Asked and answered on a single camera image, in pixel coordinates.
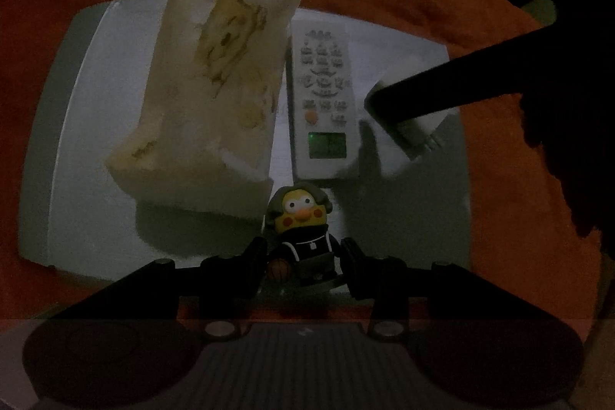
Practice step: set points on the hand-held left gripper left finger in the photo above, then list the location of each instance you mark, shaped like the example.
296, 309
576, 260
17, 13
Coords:
250, 268

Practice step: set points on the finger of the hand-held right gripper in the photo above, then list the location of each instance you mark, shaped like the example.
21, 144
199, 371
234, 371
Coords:
456, 83

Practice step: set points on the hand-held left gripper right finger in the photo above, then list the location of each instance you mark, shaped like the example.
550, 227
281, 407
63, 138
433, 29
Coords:
358, 268

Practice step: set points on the white power adapter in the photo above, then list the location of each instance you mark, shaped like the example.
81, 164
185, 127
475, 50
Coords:
423, 131

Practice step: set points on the yellow-faced toy figure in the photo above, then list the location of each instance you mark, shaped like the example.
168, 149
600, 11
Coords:
305, 242

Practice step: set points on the white remote control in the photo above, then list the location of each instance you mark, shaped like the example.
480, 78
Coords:
324, 136

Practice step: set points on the white tissue pack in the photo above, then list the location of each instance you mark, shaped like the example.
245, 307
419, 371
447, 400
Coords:
202, 102

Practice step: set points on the white cardboard box lid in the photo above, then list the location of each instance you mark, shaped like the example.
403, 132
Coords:
86, 126

